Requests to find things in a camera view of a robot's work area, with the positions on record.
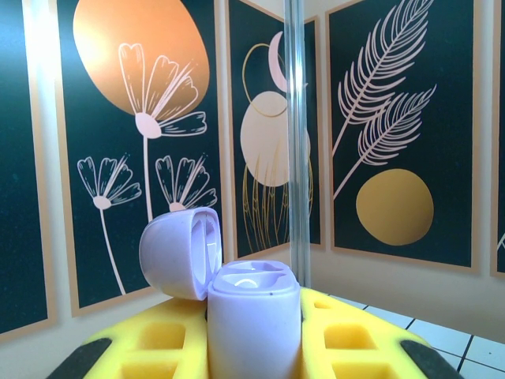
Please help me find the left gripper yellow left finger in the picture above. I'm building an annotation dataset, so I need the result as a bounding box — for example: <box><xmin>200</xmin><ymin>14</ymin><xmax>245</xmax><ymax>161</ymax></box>
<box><xmin>46</xmin><ymin>296</ymin><xmax>210</xmax><ymax>379</ymax></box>

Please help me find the purple earbud charging case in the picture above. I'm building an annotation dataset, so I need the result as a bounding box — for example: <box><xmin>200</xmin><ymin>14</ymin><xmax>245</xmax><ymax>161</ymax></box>
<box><xmin>138</xmin><ymin>206</ymin><xmax>304</xmax><ymax>379</ymax></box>

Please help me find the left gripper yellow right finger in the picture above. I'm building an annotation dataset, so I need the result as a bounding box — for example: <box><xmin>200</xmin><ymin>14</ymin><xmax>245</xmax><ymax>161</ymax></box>
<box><xmin>299</xmin><ymin>286</ymin><xmax>462</xmax><ymax>379</ymax></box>

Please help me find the aluminium corner post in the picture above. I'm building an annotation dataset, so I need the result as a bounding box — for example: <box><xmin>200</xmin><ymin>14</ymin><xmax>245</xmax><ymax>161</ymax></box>
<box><xmin>282</xmin><ymin>0</ymin><xmax>313</xmax><ymax>290</ymax></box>

